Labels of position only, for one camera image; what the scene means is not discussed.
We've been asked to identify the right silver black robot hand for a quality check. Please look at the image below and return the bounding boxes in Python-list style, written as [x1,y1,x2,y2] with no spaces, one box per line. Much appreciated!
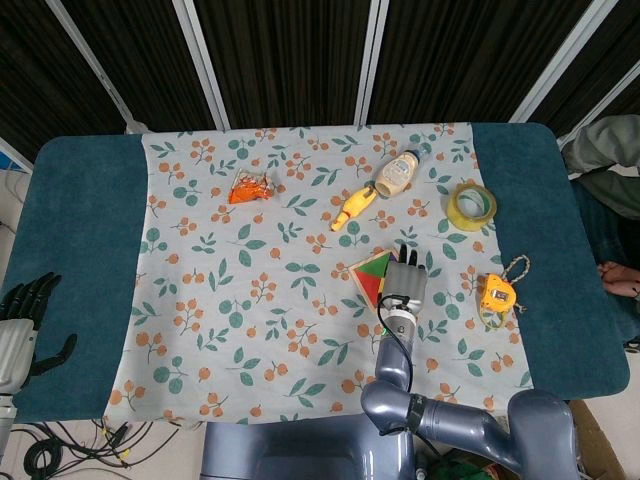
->
[382,243,432,308]

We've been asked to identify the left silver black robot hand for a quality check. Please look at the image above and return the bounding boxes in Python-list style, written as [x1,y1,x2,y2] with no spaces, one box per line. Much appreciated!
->
[0,272,79,396]

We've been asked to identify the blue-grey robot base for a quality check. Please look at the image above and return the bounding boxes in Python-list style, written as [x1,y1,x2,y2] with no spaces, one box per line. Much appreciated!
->
[199,414,417,480]

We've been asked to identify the green tangram triangle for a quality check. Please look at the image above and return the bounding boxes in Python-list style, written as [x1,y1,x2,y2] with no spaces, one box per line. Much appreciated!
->
[357,252,395,278]

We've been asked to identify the large orange-red tangram triangle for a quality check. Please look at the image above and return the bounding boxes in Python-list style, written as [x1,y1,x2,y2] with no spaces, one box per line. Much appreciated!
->
[355,272,385,309]

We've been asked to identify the clear yellowish tape roll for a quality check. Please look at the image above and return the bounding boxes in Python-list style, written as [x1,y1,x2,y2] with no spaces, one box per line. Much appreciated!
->
[446,180,499,232]

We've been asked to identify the yellow rubber chicken toy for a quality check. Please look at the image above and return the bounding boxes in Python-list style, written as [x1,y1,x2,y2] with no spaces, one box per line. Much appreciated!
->
[329,183,379,232]

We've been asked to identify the beige mayonnaise bottle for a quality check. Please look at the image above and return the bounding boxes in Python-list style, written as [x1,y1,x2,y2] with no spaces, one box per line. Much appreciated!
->
[374,143,432,197]

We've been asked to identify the floral leaf berry tablecloth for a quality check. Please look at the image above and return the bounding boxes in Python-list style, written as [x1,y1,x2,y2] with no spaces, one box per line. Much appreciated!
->
[102,122,534,431]

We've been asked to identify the teal table cover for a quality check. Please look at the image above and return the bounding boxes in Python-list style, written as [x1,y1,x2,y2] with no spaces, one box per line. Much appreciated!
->
[2,122,630,425]

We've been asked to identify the crumpled orange snack wrapper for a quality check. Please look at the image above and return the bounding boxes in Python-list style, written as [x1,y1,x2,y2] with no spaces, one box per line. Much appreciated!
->
[228,168,277,205]

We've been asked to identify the green bag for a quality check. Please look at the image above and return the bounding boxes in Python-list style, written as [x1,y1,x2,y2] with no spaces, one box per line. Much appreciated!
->
[428,448,504,480]

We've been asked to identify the seated person in green jacket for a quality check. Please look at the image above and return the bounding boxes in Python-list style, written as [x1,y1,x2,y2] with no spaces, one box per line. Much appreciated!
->
[559,114,640,351]

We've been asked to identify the brown cardboard box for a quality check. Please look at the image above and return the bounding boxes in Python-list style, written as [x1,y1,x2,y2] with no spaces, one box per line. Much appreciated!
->
[569,399,627,480]

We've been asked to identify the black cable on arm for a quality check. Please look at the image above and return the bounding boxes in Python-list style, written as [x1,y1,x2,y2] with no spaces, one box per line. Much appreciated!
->
[376,294,417,397]

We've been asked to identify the yellow tape measure with cord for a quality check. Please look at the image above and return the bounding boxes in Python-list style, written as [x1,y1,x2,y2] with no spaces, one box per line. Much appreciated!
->
[477,254,532,331]

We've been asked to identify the black floor cables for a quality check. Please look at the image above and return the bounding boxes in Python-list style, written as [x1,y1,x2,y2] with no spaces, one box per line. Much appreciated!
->
[22,419,169,474]

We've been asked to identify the silver partition post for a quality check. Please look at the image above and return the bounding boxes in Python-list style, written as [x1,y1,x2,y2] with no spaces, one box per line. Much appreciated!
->
[355,0,390,127]
[557,64,640,144]
[509,0,620,124]
[173,0,232,130]
[47,0,144,134]

